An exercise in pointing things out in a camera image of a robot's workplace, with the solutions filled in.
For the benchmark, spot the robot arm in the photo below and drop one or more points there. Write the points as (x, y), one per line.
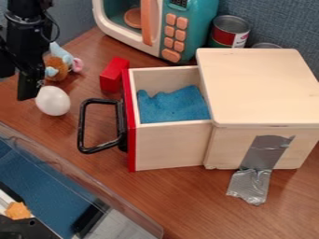
(25, 7)

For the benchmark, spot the blue and brown plush toy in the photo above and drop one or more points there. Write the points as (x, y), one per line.
(59, 63)

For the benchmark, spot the drawer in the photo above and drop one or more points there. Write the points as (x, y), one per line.
(172, 146)

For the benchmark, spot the grey tape strip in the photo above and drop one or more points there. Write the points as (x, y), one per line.
(255, 177)

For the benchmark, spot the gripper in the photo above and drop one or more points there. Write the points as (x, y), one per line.
(27, 43)

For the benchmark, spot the blue cloth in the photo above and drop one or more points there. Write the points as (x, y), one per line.
(172, 105)

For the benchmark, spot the toy microwave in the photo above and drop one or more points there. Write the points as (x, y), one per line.
(182, 28)

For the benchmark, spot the red and white can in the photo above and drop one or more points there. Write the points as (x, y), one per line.
(229, 32)

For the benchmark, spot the grey can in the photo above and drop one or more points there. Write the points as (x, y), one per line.
(266, 45)

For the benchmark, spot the white toy egg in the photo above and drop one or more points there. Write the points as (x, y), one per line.
(52, 101)

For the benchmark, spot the red block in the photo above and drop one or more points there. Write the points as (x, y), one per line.
(112, 76)

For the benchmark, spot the cabinet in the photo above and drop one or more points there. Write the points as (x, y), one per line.
(257, 90)

